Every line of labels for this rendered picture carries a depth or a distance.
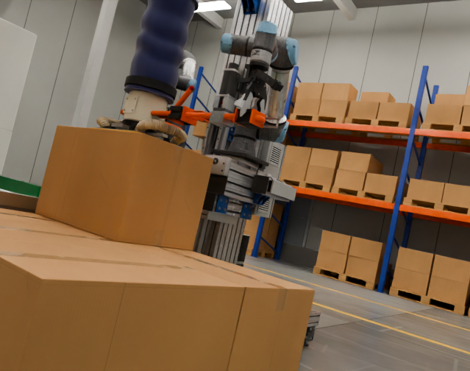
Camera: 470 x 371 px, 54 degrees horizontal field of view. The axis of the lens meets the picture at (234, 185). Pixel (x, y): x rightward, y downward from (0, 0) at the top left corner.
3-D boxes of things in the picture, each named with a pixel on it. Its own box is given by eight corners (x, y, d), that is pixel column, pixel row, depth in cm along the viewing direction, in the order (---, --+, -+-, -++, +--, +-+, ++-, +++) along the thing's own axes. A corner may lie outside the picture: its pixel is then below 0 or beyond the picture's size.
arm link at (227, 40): (248, 32, 221) (221, 26, 175) (271, 34, 219) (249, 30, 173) (245, 57, 224) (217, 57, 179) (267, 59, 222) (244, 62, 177)
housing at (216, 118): (207, 121, 172) (210, 110, 173) (219, 126, 177) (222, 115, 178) (221, 122, 168) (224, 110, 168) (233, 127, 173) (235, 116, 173)
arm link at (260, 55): (276, 57, 168) (262, 47, 161) (273, 68, 167) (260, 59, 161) (260, 57, 172) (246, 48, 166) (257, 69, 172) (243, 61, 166)
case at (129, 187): (34, 213, 203) (57, 124, 205) (109, 224, 234) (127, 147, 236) (116, 241, 165) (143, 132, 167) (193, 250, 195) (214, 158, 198)
